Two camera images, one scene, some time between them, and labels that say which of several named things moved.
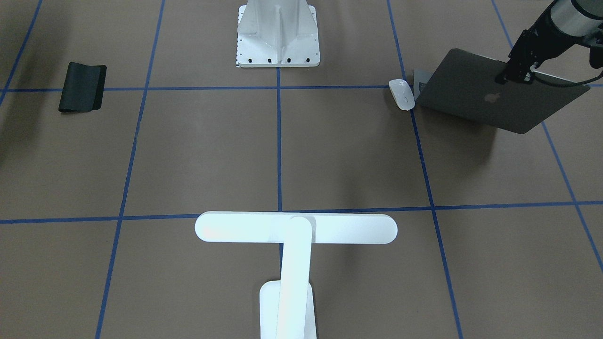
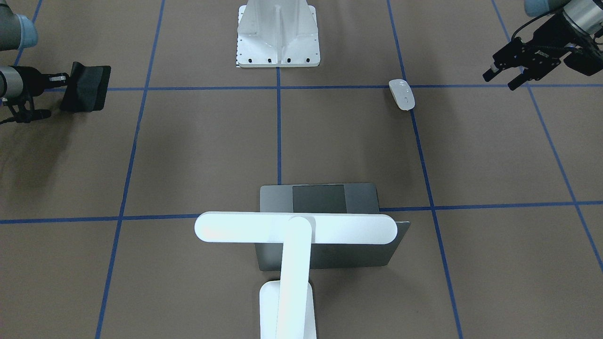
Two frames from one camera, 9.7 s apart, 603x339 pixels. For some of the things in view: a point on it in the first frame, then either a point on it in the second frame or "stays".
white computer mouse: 402,93 stays
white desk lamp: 287,306 stays
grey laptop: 464,84 → 269,256
